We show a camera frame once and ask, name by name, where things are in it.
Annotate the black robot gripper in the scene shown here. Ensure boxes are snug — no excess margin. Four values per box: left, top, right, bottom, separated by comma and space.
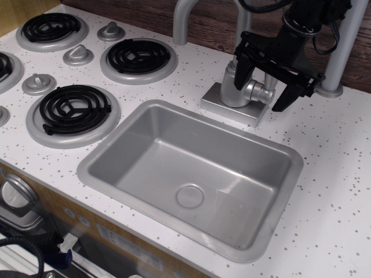
234, 26, 325, 112

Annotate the silver faucet lever handle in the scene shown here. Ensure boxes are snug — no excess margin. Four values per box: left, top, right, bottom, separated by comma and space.
242, 73, 278, 105

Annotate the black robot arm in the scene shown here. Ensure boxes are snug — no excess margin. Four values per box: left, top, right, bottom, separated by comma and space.
234, 1, 352, 112

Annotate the grey vertical support pole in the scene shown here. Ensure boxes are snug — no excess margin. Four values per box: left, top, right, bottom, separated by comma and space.
316, 0, 369, 98

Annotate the silver toy faucet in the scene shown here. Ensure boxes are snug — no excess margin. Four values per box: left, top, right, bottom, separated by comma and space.
173, 0, 269, 127

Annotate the grey plastic sink basin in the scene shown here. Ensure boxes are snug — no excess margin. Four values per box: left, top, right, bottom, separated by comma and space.
77, 100, 304, 263

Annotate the back right stove burner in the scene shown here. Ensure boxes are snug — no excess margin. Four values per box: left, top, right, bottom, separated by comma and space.
100, 38, 177, 85

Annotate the stove burner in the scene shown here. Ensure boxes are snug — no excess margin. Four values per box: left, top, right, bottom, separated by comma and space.
100, 38, 177, 85
16, 13, 89, 53
1, 52, 24, 94
26, 85, 121, 149

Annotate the grey stove knob top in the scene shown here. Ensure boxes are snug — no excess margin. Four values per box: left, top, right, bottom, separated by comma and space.
97, 21, 126, 42

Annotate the grey stove knob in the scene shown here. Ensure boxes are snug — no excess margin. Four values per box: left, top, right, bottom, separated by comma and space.
97, 21, 126, 42
63, 45, 94, 67
22, 74, 56, 96

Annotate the grey stove knob middle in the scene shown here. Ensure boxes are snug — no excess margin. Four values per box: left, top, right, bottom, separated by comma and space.
63, 45, 94, 67

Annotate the front right stove burner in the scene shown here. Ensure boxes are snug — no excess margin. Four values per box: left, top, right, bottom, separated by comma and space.
26, 85, 121, 149

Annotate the back left stove burner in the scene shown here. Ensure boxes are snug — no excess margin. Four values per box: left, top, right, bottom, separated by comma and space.
16, 13, 89, 53

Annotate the grey stove knob lower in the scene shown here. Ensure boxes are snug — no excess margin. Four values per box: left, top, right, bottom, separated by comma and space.
22, 74, 56, 96

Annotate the front left stove burner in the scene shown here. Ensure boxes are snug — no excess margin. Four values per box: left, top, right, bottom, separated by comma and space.
1, 52, 24, 94

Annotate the grey stove knob edge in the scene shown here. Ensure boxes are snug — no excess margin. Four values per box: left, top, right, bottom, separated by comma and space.
0, 106, 10, 127

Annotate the blue clamp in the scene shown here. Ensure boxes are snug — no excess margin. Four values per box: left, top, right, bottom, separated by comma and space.
55, 239, 73, 269

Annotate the grey oven door handle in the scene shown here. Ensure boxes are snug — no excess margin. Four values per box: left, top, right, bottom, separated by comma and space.
1, 174, 38, 217

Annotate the black cable lower left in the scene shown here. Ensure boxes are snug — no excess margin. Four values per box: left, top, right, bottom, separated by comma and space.
0, 236, 45, 278

